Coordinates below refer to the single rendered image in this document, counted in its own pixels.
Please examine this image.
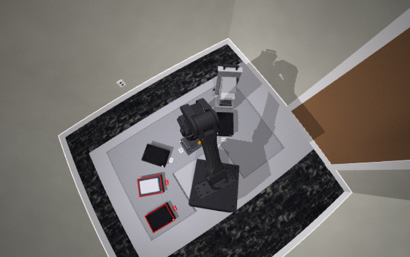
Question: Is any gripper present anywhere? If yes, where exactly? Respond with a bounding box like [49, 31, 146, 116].
[185, 137, 201, 149]

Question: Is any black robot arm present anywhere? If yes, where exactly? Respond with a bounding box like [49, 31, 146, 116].
[177, 98, 236, 199]

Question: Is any white microplate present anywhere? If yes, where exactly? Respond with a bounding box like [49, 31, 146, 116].
[140, 178, 160, 194]

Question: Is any dark grey shelf rack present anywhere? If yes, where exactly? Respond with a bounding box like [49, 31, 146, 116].
[215, 71, 242, 109]

